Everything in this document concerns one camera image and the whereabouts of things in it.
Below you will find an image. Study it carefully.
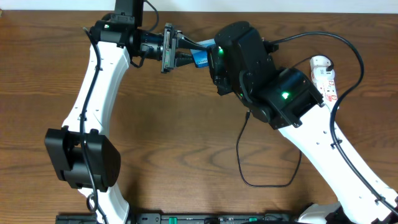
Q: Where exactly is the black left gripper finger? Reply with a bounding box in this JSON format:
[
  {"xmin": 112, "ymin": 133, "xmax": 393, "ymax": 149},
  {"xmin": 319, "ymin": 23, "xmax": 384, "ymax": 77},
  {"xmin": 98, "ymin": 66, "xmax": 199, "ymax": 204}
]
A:
[
  {"xmin": 174, "ymin": 52, "xmax": 195, "ymax": 67},
  {"xmin": 177, "ymin": 33, "xmax": 207, "ymax": 50}
]

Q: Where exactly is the blue Galaxy smartphone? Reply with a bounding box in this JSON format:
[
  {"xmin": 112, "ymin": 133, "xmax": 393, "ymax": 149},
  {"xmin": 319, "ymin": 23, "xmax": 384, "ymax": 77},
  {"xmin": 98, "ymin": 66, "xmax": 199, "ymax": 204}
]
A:
[{"xmin": 190, "ymin": 39, "xmax": 215, "ymax": 68}]

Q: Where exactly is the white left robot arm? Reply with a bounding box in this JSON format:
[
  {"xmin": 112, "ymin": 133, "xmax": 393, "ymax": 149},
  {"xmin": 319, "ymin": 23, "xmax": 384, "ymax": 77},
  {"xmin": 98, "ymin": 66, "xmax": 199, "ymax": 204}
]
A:
[{"xmin": 44, "ymin": 12, "xmax": 205, "ymax": 223}]

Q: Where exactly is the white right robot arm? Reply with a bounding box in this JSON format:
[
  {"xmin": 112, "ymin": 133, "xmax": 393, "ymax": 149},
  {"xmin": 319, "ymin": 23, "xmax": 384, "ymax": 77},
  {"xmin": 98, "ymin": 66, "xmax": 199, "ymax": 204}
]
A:
[{"xmin": 207, "ymin": 21, "xmax": 397, "ymax": 223}]

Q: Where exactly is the white USB charger adapter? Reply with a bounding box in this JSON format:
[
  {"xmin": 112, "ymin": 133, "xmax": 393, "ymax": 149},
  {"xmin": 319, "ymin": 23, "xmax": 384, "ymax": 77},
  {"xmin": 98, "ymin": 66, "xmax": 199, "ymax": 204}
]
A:
[{"xmin": 310, "ymin": 55, "xmax": 335, "ymax": 80}]

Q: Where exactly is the white power strip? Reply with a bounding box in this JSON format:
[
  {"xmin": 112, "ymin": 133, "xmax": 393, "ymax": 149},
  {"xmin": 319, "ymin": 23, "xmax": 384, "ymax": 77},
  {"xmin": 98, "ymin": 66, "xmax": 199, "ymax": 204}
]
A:
[{"xmin": 311, "ymin": 67, "xmax": 338, "ymax": 111}]

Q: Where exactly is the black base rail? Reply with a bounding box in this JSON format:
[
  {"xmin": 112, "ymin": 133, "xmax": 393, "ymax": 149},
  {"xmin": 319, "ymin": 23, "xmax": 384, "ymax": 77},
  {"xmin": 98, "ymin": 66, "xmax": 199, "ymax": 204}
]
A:
[{"xmin": 55, "ymin": 213, "xmax": 296, "ymax": 224}]

